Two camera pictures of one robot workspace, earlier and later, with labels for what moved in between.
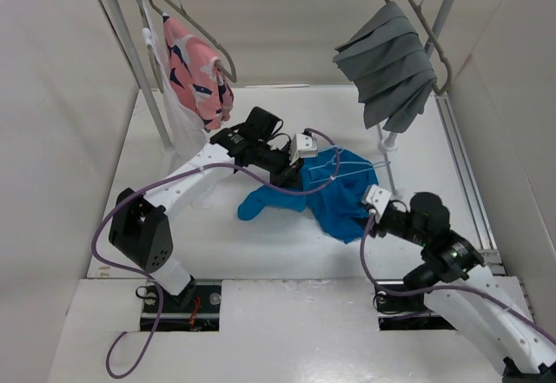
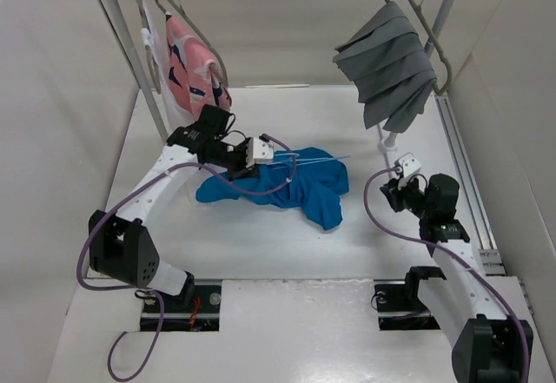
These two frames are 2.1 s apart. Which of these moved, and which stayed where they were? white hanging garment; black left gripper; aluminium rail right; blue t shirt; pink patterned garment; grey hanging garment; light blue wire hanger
Moved: blue t shirt; light blue wire hanger; black left gripper
Stayed: aluminium rail right; pink patterned garment; grey hanging garment; white hanging garment
